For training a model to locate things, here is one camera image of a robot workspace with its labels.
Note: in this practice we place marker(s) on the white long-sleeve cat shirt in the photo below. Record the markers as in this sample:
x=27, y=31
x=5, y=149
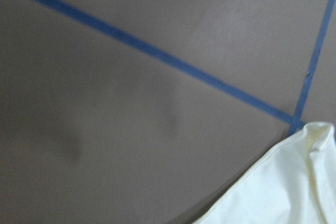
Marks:
x=294, y=182

